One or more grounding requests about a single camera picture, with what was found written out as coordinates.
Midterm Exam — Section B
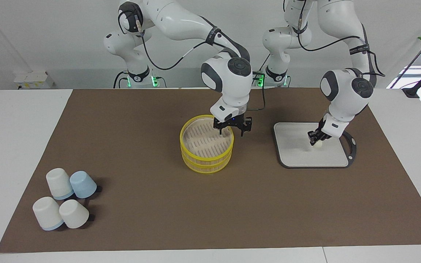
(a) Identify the yellow rimmed steamer lid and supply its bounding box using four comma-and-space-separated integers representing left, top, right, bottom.
180, 115, 234, 161

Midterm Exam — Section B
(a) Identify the yellow bamboo steamer basket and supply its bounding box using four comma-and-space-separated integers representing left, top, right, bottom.
181, 148, 233, 175

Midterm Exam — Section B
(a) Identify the grey cutting board black rim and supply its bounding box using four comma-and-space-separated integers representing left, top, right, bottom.
273, 122, 357, 169

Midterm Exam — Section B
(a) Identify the brown table mat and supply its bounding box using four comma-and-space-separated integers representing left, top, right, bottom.
0, 88, 421, 254

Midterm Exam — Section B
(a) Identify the light blue plastic cup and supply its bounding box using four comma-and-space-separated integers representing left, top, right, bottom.
70, 171, 97, 199

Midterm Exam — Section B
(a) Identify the white plastic cup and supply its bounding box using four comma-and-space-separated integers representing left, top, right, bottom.
46, 168, 75, 200
33, 197, 65, 231
59, 199, 90, 229

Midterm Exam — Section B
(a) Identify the black base power cable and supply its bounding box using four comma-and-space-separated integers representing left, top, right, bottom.
253, 54, 271, 87
114, 70, 129, 88

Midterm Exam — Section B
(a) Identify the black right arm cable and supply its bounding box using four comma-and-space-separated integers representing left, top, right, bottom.
136, 18, 266, 111

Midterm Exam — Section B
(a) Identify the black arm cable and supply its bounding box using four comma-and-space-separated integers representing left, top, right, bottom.
297, 15, 386, 77
136, 18, 266, 111

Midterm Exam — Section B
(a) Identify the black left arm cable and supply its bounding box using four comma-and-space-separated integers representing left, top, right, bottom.
297, 15, 386, 77

